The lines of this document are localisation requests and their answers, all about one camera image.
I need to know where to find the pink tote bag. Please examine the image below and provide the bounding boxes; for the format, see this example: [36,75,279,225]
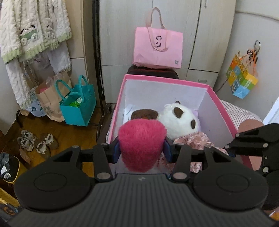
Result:
[133,6,183,69]

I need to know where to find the floral cloth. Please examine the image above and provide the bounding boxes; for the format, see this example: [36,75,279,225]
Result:
[157,131,229,174]

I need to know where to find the brown furry shoe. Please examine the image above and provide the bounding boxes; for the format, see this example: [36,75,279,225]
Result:
[36,134,59,159]

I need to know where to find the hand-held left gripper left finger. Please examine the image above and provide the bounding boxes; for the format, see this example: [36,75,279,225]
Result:
[53,136,121,181]

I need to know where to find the pink fluffy toy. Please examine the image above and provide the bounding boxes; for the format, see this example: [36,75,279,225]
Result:
[118,119,168,173]

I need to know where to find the cream cardigan with green trim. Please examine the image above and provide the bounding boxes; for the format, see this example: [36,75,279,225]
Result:
[0,0,72,64]

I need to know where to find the grey wardrobe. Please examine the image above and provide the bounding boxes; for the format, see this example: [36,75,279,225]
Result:
[98,0,236,103]

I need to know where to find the striped sheet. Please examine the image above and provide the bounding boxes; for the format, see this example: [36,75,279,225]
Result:
[220,99,263,123]

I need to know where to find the white panda plush toy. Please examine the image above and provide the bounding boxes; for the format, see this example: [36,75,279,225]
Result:
[158,101,200,140]

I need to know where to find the pink storage box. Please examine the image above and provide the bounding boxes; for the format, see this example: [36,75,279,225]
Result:
[108,74,251,175]

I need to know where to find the blue printed bag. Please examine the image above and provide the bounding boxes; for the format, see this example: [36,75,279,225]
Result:
[27,101,47,117]

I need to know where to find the brown plush piece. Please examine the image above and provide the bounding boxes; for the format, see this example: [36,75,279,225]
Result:
[131,109,159,120]

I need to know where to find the colourful paper bag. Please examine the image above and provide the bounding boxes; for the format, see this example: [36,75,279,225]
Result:
[226,51,259,100]

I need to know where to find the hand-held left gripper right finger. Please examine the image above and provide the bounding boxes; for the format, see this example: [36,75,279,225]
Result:
[163,140,233,182]

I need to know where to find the beige cabinet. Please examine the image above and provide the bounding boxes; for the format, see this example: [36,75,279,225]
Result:
[65,0,97,105]

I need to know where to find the grey sneaker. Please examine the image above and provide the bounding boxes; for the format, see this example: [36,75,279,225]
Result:
[17,137,35,152]
[21,130,37,143]

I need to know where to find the yellow bin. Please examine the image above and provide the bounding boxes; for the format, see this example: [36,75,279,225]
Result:
[0,153,22,183]

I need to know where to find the wall hook with orange ties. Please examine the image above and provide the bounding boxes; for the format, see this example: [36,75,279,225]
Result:
[246,40,261,64]

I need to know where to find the brown paper bag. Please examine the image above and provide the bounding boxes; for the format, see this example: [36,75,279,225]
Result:
[35,71,73,123]

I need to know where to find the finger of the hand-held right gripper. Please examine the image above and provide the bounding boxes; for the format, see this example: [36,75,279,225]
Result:
[224,123,279,157]
[256,153,279,177]

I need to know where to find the white door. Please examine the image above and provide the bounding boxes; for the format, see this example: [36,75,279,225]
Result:
[263,102,279,125]

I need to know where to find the teal tote bag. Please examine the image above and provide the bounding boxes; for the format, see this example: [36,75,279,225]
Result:
[54,75,97,127]

